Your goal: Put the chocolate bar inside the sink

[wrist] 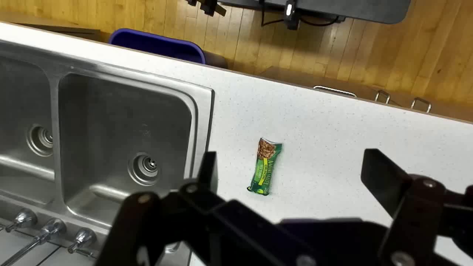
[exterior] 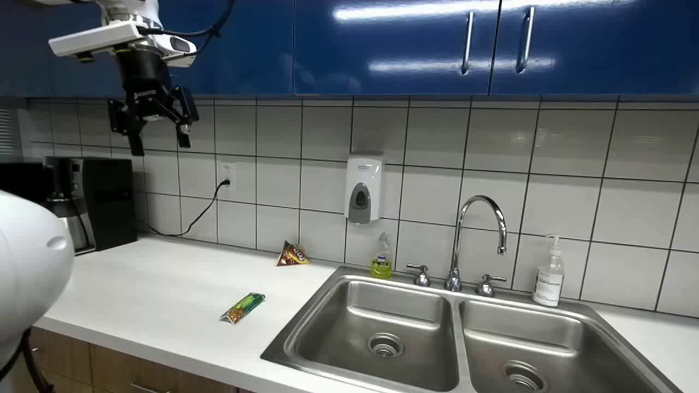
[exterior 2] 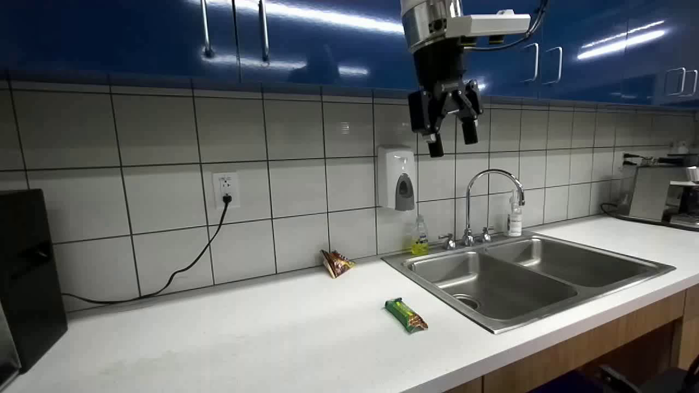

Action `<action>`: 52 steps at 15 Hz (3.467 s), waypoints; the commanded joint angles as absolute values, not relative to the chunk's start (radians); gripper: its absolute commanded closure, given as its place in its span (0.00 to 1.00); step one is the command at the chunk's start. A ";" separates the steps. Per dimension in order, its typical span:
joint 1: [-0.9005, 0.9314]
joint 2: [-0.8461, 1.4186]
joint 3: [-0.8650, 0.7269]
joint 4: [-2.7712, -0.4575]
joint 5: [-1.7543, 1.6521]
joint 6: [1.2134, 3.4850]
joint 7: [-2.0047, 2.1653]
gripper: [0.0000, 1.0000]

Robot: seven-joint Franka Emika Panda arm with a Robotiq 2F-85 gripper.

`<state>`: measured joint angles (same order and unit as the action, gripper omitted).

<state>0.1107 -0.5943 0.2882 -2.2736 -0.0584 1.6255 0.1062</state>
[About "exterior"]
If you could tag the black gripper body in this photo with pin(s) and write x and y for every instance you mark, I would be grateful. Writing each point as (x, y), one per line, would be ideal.
(147, 98)

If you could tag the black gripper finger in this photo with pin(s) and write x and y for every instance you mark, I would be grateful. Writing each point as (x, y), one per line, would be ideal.
(185, 117)
(135, 132)

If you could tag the green granola bar wrapper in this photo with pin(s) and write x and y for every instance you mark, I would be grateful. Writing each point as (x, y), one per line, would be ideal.
(244, 306)

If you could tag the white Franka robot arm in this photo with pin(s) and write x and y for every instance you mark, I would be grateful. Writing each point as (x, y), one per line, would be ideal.
(29, 269)

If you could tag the stainless steel double sink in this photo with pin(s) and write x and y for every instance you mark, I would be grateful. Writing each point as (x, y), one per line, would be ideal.
(408, 328)

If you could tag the black coffee maker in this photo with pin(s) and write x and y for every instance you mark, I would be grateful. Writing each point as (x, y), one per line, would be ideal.
(111, 203)

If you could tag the blue cabinet door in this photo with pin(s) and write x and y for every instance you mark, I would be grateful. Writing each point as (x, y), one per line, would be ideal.
(395, 44)
(620, 44)
(22, 58)
(249, 51)

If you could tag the steel coffee carafe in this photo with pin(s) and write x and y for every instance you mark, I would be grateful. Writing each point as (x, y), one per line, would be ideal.
(76, 218)

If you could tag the black boxy appliance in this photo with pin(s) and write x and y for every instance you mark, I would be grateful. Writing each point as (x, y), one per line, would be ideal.
(22, 176)

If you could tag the brown crumpled snack wrapper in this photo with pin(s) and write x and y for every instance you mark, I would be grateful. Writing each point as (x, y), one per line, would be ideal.
(292, 255)

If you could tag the wooden base cabinet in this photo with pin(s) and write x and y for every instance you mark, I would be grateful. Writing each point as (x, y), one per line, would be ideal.
(111, 371)

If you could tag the chrome gooseneck faucet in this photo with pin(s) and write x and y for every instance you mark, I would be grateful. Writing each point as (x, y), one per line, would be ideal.
(454, 277)

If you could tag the clear pump soap bottle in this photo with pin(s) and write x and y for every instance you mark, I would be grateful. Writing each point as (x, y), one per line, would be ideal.
(548, 285)

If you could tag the white wall outlet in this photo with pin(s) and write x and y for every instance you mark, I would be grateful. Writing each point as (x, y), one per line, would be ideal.
(229, 169)

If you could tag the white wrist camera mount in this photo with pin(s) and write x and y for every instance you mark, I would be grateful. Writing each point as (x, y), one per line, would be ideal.
(96, 40)

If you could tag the white wall soap dispenser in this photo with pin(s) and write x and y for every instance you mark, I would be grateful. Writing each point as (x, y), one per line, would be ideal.
(364, 186)

